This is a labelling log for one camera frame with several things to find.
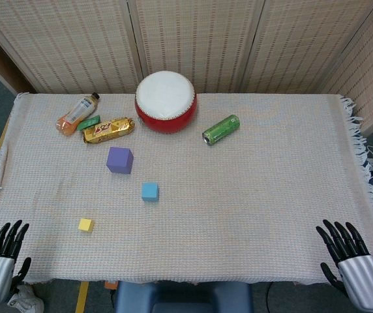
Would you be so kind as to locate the red drum with white skin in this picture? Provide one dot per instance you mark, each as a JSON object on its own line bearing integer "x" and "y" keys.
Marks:
{"x": 165, "y": 98}

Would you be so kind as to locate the brown wooden board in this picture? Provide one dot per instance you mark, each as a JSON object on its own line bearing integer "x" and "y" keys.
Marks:
{"x": 0, "y": 68}

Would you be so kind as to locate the small orange tag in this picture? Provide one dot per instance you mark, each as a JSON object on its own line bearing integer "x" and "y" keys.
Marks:
{"x": 110, "y": 284}

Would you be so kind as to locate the green snack pack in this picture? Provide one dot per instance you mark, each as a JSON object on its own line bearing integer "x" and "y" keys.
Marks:
{"x": 88, "y": 123}

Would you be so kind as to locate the large purple foam cube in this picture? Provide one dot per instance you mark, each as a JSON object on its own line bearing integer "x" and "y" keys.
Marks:
{"x": 118, "y": 159}

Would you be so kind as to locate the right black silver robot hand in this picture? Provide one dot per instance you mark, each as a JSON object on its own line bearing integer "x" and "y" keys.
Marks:
{"x": 359, "y": 277}

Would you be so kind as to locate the beige folding screen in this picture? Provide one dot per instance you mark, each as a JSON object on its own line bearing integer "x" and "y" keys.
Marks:
{"x": 206, "y": 42}

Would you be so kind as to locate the small yellow foam cube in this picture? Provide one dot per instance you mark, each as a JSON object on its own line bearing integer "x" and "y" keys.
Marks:
{"x": 85, "y": 225}

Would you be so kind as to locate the white sneaker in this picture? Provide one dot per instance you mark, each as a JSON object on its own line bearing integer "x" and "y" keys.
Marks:
{"x": 26, "y": 300}

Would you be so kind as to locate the medium blue foam cube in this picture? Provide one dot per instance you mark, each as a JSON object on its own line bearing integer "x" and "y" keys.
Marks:
{"x": 149, "y": 191}

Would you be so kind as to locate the white woven tablecloth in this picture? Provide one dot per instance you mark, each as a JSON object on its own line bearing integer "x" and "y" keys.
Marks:
{"x": 206, "y": 212}

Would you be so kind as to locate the gold biscuit pack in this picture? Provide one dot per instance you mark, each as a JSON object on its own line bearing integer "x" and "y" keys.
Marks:
{"x": 108, "y": 130}

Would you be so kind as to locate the green energy drink can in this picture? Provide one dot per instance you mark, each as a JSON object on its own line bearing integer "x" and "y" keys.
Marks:
{"x": 221, "y": 129}

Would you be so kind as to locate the orange drink plastic bottle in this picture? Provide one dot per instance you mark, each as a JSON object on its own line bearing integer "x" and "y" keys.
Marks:
{"x": 75, "y": 114}

